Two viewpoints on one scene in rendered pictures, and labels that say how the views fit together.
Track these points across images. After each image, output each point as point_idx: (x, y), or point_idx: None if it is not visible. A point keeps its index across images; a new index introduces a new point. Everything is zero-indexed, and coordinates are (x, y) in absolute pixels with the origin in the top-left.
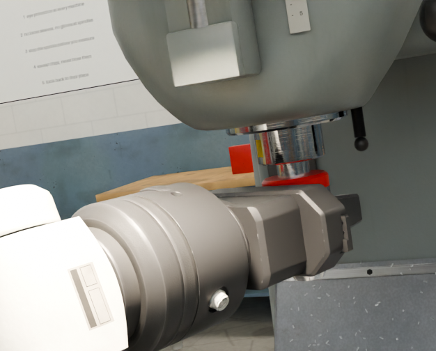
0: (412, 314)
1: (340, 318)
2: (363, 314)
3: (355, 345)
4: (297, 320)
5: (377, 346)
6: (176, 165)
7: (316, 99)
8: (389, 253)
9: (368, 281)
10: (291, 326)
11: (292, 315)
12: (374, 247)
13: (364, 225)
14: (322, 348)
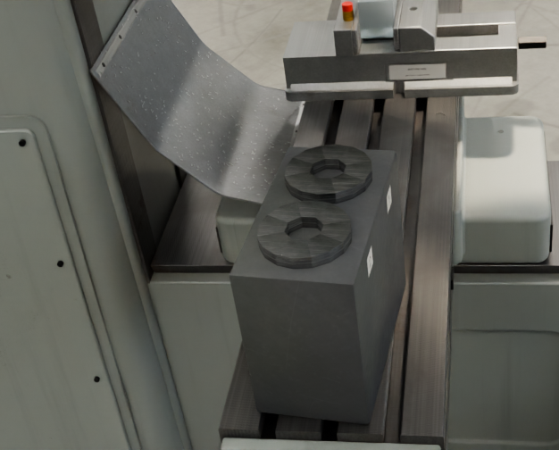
0: (149, 49)
1: (135, 77)
2: (138, 66)
3: (151, 88)
4: (125, 95)
5: (156, 80)
6: None
7: None
8: (114, 18)
9: (123, 43)
10: (127, 103)
11: (121, 95)
12: (110, 19)
13: (104, 4)
14: (145, 104)
